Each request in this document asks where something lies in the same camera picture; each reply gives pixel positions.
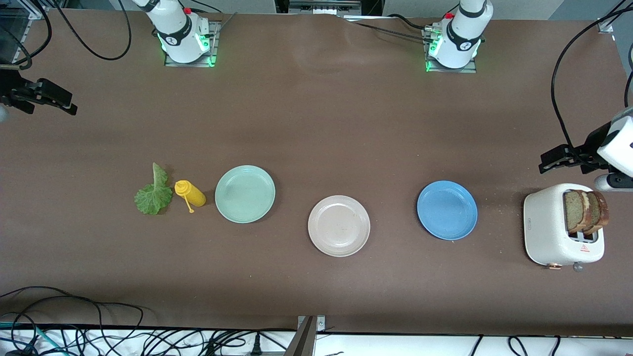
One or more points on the black power plug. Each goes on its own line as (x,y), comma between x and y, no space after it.
(256,346)

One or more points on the aluminium frame enclosure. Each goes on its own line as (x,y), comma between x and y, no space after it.
(37,12)

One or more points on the brown table cover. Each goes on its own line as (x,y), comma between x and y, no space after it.
(316,123)

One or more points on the yellow squeeze bottle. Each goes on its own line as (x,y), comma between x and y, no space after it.
(195,195)

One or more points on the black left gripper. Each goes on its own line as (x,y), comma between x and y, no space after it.
(591,144)

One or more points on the green lettuce leaf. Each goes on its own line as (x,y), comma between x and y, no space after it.
(153,198)

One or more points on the mint green plate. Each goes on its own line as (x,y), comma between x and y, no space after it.
(245,194)

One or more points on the white toaster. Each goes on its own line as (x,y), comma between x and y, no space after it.
(544,227)

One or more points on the grey metal bracket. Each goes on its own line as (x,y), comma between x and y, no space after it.
(304,341)

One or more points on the brown bread slice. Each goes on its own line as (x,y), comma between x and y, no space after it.
(573,212)
(599,210)

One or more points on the black and silver equipment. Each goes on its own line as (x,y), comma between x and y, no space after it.
(321,7)

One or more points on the blue plate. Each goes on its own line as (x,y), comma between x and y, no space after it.
(447,210)

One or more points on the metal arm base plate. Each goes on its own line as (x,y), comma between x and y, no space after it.
(188,65)
(467,70)

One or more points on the aluminium corner profile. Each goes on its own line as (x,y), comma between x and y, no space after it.
(606,27)

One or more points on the beige plate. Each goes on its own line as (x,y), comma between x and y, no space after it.
(339,226)

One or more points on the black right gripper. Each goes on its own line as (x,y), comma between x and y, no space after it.
(11,88)

